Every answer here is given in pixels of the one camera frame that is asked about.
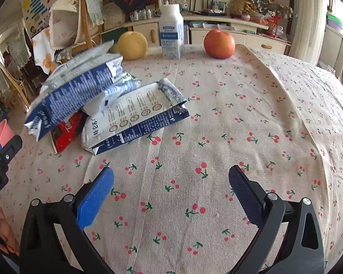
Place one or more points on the wooden chair with cloth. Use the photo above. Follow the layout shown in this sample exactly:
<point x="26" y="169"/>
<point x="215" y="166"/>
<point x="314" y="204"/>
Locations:
<point x="70" y="18"/>

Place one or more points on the red apple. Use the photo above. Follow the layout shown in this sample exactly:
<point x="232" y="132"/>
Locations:
<point x="219" y="44"/>

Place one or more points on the white milk bottle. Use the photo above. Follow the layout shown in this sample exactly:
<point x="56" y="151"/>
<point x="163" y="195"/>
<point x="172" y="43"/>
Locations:
<point x="171" y="27"/>

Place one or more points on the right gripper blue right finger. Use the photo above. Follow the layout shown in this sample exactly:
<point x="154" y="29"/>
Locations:
<point x="250" y="195"/>

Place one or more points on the cherry print tablecloth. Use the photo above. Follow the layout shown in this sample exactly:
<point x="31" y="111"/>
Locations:
<point x="171" y="209"/>

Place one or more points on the red milk tea packet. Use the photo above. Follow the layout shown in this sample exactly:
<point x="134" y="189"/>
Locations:
<point x="66" y="131"/>

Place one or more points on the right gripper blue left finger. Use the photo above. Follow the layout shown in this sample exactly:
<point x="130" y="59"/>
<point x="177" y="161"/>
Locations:
<point x="90" y="198"/>

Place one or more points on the dark blue milk powder bag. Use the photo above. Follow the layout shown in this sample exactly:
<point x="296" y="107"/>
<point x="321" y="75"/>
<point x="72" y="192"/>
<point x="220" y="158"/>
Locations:
<point x="74" y="84"/>

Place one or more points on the yellow pear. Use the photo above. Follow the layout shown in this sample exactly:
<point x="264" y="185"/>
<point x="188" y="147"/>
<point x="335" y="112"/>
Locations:
<point x="132" y="45"/>

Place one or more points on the white blue coffee bag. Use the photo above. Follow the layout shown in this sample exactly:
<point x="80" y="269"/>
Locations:
<point x="129" y="111"/>

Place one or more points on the pink trash bin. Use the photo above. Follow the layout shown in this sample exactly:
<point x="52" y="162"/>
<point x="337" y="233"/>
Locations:
<point x="6" y="134"/>

